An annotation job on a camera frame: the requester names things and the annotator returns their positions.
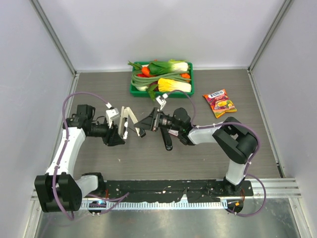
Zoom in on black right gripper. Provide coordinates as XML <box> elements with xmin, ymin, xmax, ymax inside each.
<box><xmin>135</xmin><ymin>107</ymin><xmax>182</xmax><ymax>131</ymax></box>

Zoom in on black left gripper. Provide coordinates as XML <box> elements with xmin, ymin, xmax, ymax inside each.
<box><xmin>87</xmin><ymin>118</ymin><xmax>125</xmax><ymax>146</ymax></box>

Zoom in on black deli stapler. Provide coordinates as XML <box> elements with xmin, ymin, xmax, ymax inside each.
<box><xmin>160</xmin><ymin>128</ymin><xmax>173</xmax><ymax>151</ymax></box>

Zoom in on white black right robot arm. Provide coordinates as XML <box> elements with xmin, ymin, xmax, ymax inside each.
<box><xmin>134</xmin><ymin>108</ymin><xmax>259</xmax><ymax>196</ymax></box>

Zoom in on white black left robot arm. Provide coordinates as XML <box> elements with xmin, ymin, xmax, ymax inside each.
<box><xmin>34</xmin><ymin>105</ymin><xmax>125</xmax><ymax>213</ymax></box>

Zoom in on green plastic tray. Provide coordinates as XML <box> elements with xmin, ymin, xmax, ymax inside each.
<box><xmin>128</xmin><ymin>59</ymin><xmax>195</xmax><ymax>99</ymax></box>

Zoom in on toy yellow napa cabbage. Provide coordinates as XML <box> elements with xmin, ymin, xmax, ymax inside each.
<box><xmin>158</xmin><ymin>78</ymin><xmax>192</xmax><ymax>93</ymax></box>

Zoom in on toy green long beans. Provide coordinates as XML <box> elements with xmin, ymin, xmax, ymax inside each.
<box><xmin>131</xmin><ymin>70</ymin><xmax>193</xmax><ymax>87</ymax></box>

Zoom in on toy orange carrot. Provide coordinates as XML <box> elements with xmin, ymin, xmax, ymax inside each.
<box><xmin>141</xmin><ymin>66</ymin><xmax>151</xmax><ymax>77</ymax></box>

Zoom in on toy bok choy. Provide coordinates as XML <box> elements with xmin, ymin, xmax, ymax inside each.
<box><xmin>148</xmin><ymin>61</ymin><xmax>189</xmax><ymax>75</ymax></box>

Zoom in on Fox's candy bag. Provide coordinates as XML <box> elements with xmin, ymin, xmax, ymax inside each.
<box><xmin>203</xmin><ymin>89</ymin><xmax>237</xmax><ymax>119</ymax></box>

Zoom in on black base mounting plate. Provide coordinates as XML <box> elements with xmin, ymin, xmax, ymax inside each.
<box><xmin>106</xmin><ymin>179</ymin><xmax>254</xmax><ymax>203</ymax></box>

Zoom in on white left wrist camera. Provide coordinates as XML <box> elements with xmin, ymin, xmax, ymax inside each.
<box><xmin>106</xmin><ymin>108</ymin><xmax>120</xmax><ymax>128</ymax></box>

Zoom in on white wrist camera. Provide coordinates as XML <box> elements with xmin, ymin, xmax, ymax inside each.
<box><xmin>106</xmin><ymin>108</ymin><xmax>120</xmax><ymax>128</ymax></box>
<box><xmin>156</xmin><ymin>93</ymin><xmax>168</xmax><ymax>111</ymax></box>

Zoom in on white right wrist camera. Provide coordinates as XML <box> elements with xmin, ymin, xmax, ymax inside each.
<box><xmin>156</xmin><ymin>93</ymin><xmax>168</xmax><ymax>111</ymax></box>

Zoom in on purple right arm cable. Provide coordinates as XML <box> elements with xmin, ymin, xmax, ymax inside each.
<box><xmin>165</xmin><ymin>89</ymin><xmax>267</xmax><ymax>217</ymax></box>

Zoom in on aluminium frame rail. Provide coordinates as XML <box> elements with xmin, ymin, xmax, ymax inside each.
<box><xmin>31</xmin><ymin>178</ymin><xmax>302</xmax><ymax>210</ymax></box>

